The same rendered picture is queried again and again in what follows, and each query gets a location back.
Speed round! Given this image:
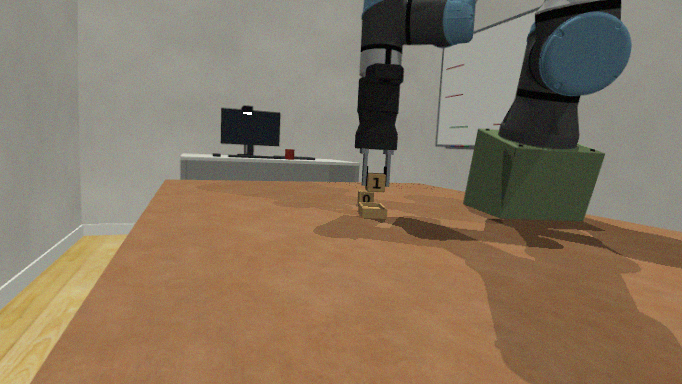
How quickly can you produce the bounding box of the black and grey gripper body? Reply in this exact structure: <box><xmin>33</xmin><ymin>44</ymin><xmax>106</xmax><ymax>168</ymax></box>
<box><xmin>355</xmin><ymin>48</ymin><xmax>404</xmax><ymax>150</ymax></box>

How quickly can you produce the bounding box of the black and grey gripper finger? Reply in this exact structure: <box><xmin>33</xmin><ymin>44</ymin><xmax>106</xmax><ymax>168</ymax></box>
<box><xmin>383</xmin><ymin>150</ymin><xmax>394</xmax><ymax>187</ymax></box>
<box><xmin>360</xmin><ymin>149</ymin><xmax>369</xmax><ymax>186</ymax></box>

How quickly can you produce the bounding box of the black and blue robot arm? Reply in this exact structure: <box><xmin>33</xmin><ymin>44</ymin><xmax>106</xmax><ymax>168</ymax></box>
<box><xmin>361</xmin><ymin>0</ymin><xmax>631</xmax><ymax>149</ymax></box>

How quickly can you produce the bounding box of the tan open-top tray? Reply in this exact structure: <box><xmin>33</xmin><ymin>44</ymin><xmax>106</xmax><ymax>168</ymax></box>
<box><xmin>358</xmin><ymin>202</ymin><xmax>387</xmax><ymax>219</ymax></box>

